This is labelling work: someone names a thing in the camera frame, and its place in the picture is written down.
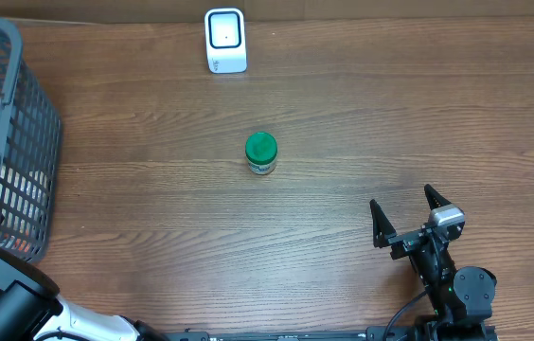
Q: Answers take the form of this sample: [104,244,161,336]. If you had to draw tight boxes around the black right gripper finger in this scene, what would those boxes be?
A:
[369,199,397,248]
[424,184,451,210]

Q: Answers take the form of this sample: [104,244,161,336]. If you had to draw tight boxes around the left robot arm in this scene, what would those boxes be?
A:
[0,248,167,340]

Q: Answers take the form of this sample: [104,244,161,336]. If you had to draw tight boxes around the white barcode scanner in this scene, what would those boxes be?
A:
[205,8,247,74]

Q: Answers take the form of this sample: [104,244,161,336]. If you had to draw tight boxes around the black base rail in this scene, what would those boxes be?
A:
[163,326,499,341]

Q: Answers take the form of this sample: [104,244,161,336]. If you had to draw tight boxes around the green lid jar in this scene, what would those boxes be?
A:
[244,132,278,175]

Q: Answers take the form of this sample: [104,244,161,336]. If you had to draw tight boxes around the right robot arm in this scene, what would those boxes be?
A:
[366,184,498,340]

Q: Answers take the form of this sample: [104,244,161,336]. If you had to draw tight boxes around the grey plastic mesh basket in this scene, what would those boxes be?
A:
[0,18,62,262]

